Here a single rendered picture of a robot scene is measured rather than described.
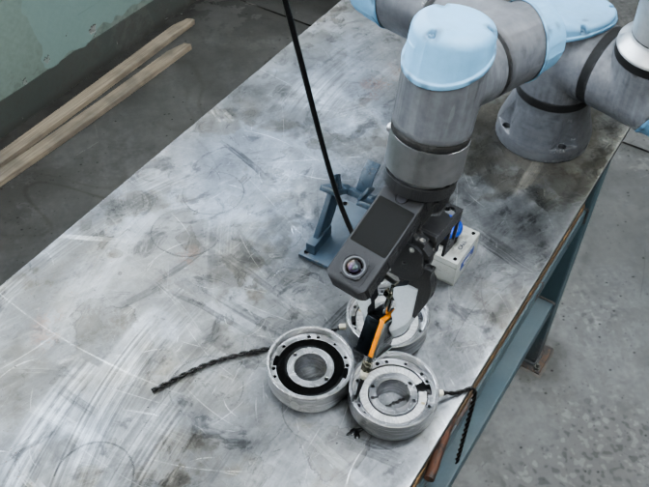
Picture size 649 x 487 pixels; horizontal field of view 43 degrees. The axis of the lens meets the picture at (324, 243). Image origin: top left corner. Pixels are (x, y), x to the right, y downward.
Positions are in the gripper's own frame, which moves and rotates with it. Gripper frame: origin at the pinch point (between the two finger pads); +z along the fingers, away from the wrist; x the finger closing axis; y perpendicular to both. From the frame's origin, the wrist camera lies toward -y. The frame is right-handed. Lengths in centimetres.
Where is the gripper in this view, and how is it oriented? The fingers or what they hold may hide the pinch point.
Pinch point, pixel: (379, 324)
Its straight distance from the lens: 90.6
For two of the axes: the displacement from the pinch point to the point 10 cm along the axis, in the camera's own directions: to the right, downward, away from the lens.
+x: -8.3, -4.3, 3.6
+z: -1.1, 7.5, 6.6
